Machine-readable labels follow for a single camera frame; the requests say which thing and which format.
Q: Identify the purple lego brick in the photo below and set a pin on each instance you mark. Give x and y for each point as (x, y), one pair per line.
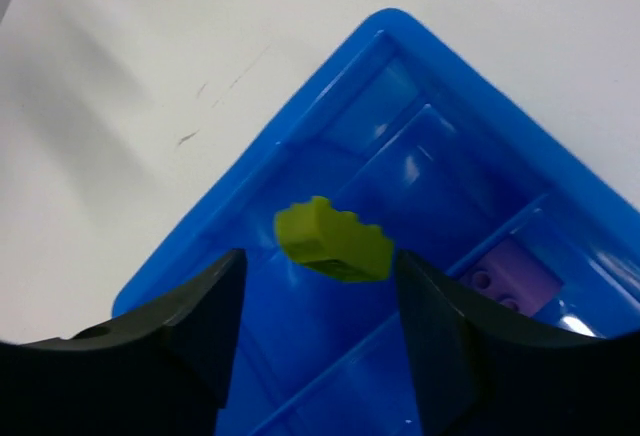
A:
(514, 278)

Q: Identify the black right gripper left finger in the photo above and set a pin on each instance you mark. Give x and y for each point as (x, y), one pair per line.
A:
(197, 323)

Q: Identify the lime green lego brick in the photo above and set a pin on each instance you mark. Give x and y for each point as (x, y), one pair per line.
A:
(335, 243)

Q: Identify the blue compartment tray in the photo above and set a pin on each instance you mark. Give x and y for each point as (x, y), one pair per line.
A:
(399, 130)

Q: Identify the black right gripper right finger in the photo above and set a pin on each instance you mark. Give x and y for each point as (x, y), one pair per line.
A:
(478, 368)

